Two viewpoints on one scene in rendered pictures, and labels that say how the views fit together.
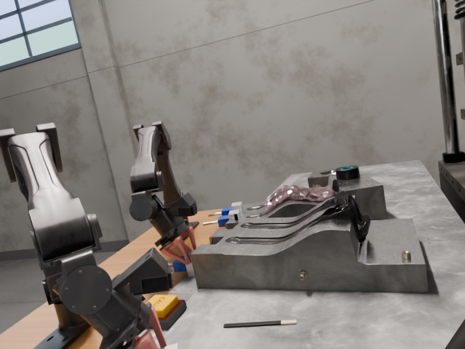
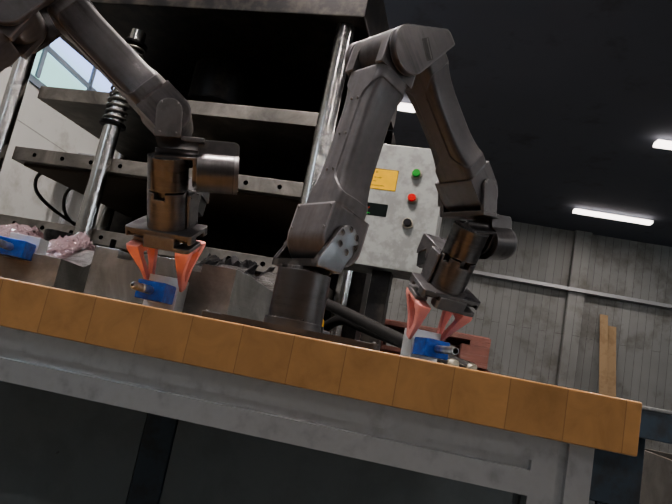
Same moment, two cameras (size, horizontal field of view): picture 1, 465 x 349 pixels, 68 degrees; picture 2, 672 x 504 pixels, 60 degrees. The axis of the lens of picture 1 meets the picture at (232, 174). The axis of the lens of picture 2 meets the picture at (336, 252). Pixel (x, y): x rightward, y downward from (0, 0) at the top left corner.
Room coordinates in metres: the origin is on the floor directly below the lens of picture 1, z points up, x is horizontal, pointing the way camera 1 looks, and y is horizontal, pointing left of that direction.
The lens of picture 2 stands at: (0.82, 1.07, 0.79)
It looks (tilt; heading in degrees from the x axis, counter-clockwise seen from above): 10 degrees up; 260
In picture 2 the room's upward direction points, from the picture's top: 11 degrees clockwise
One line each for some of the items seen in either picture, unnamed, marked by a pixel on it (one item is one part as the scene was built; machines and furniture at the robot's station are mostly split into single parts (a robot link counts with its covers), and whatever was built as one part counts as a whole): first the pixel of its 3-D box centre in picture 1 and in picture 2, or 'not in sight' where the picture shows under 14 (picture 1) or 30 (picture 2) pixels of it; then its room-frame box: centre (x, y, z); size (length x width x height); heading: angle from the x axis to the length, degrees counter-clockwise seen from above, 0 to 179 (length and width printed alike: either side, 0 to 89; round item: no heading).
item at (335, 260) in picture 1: (304, 238); (220, 292); (0.82, -0.14, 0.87); 0.50 x 0.26 x 0.14; 66
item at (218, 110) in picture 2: not in sight; (213, 144); (0.99, -1.24, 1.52); 1.10 x 0.70 x 0.05; 156
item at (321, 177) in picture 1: (333, 179); not in sight; (1.56, -0.45, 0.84); 0.20 x 0.15 x 0.07; 66
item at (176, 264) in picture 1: (180, 264); (152, 291); (0.91, 0.19, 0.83); 0.13 x 0.05 x 0.05; 72
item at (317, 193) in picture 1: (296, 193); (51, 243); (1.18, -0.21, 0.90); 0.26 x 0.18 x 0.08; 83
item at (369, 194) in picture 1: (299, 204); (43, 263); (1.18, -0.21, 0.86); 0.50 x 0.26 x 0.11; 83
